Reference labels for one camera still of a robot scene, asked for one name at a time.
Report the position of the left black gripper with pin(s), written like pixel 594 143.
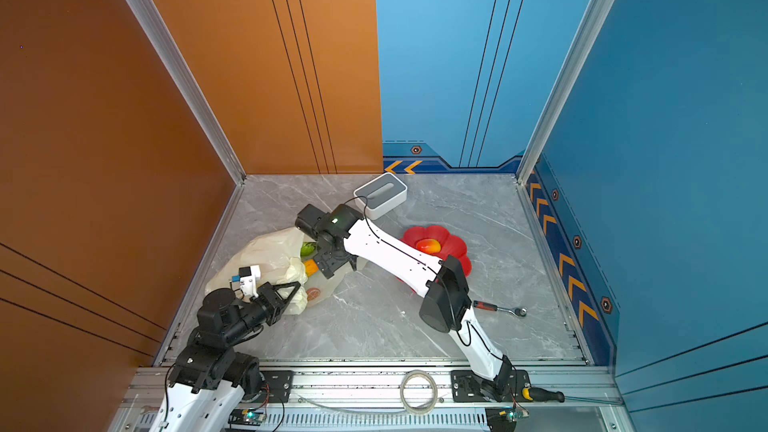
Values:
pixel 274 302

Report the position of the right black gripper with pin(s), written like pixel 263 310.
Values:
pixel 325 264

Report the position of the cream plastic bag orange prints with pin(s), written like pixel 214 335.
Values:
pixel 278 255

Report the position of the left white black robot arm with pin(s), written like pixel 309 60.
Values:
pixel 210 385

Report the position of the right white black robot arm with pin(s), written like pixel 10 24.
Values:
pixel 445 307

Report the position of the white grey tissue box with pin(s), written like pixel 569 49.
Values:
pixel 381 195

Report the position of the red orange peach fruit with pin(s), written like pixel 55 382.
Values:
pixel 429 246

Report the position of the left green circuit board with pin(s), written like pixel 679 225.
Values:
pixel 249 417

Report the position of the green circuit board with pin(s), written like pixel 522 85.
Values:
pixel 505 419
pixel 249 417

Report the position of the red flower-shaped plate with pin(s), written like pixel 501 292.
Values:
pixel 452 246

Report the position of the coiled clear tube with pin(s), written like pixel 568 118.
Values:
pixel 418 393

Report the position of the red black ratchet wrench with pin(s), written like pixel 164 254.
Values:
pixel 486 306

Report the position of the right green circuit board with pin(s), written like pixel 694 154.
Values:
pixel 505 419

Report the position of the yellow black screwdriver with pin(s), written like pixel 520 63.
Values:
pixel 537 394

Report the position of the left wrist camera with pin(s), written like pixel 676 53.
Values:
pixel 246 280

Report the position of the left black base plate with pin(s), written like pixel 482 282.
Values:
pixel 268 386

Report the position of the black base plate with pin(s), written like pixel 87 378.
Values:
pixel 467 387
pixel 268 386

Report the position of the aluminium rail frame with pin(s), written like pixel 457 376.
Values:
pixel 339 395

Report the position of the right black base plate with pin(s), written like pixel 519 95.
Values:
pixel 467 387

